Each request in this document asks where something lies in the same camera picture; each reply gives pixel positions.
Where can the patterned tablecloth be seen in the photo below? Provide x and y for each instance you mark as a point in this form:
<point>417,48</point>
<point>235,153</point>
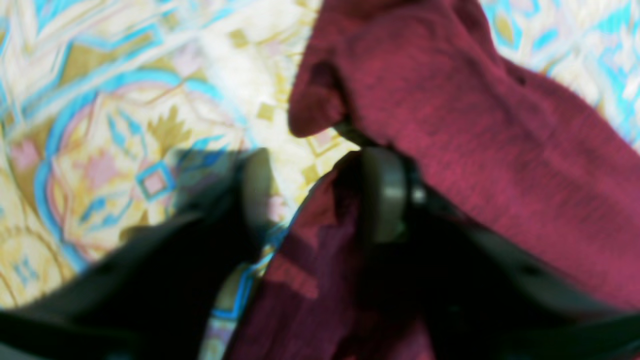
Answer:
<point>104,104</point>

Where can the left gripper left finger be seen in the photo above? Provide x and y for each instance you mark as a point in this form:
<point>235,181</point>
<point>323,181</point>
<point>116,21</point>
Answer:
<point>151,298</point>

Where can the dark red t-shirt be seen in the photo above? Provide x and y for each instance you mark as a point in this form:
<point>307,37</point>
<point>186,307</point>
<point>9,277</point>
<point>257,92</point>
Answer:
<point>515,152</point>

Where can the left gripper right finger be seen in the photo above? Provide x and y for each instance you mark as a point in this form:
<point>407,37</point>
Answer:
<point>480,296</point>

